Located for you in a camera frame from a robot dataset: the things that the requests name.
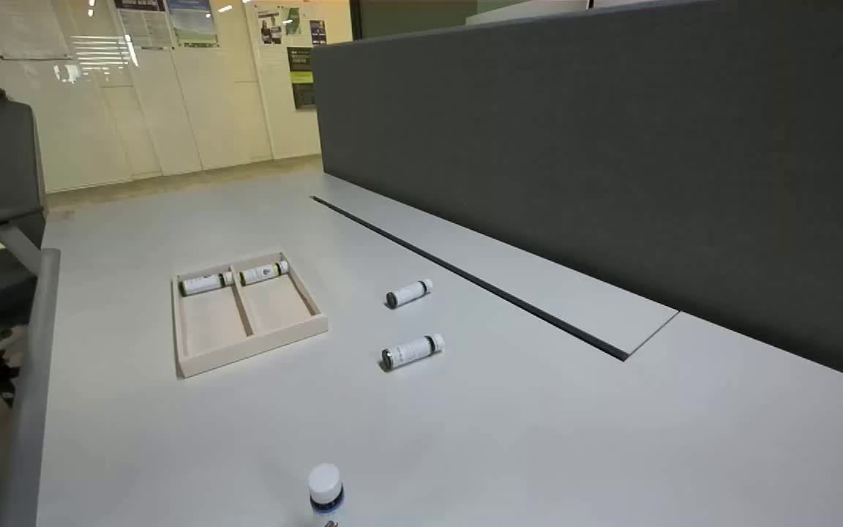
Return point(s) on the small wall photo sheet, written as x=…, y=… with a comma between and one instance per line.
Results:
x=269, y=27

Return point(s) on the white bottle with blue band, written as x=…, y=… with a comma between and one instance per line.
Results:
x=326, y=488

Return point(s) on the dark green board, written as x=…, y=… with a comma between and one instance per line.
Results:
x=406, y=15

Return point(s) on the small dark wall notice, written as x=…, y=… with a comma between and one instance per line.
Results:
x=316, y=31

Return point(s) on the white bottle with dark band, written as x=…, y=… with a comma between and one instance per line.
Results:
x=411, y=290
x=406, y=352

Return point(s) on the dark grey partition panel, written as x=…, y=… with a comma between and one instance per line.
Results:
x=616, y=148

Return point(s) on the white bottle with green band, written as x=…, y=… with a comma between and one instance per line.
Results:
x=203, y=284
x=262, y=272

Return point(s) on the wooden two-compartment box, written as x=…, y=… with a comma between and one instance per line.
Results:
x=210, y=325

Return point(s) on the grey wall poster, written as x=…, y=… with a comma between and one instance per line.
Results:
x=144, y=24

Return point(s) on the wall poster with green picture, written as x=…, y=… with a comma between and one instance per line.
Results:
x=190, y=22

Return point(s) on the dark wall poster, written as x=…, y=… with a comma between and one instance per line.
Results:
x=303, y=76

